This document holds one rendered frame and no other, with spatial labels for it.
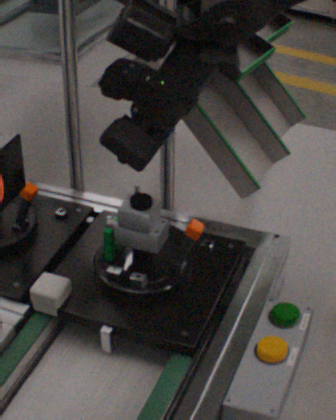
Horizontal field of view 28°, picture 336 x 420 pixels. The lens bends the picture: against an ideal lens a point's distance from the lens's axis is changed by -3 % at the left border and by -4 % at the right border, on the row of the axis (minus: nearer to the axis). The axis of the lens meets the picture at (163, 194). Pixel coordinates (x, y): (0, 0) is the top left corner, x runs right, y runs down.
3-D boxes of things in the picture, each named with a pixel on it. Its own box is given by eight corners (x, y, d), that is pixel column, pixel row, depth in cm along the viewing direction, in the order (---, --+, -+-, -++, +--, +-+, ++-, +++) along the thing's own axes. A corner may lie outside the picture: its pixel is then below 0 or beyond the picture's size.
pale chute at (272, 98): (290, 127, 132) (307, 117, 129) (263, 155, 123) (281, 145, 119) (203, 12, 129) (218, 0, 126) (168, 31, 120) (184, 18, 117)
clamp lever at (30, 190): (28, 222, 104) (39, 187, 99) (22, 229, 102) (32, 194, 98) (9, 210, 104) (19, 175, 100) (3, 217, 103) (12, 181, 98)
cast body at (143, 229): (169, 236, 97) (169, 194, 93) (157, 254, 93) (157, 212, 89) (114, 223, 99) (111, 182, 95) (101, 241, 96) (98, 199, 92)
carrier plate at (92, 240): (246, 251, 106) (247, 240, 104) (193, 357, 87) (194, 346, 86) (103, 218, 113) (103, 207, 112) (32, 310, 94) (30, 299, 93)
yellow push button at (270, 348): (289, 349, 88) (291, 338, 87) (281, 369, 85) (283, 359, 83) (260, 342, 89) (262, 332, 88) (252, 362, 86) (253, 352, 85)
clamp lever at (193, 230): (186, 262, 96) (206, 224, 92) (181, 270, 95) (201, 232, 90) (163, 249, 97) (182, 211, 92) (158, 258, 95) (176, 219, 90)
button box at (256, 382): (308, 336, 97) (314, 305, 93) (270, 444, 80) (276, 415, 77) (263, 325, 99) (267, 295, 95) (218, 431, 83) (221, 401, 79)
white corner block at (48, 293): (74, 299, 96) (72, 278, 94) (60, 319, 93) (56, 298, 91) (46, 291, 98) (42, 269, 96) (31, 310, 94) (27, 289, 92)
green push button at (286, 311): (301, 315, 93) (303, 304, 92) (294, 334, 90) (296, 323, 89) (274, 309, 94) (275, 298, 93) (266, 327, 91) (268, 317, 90)
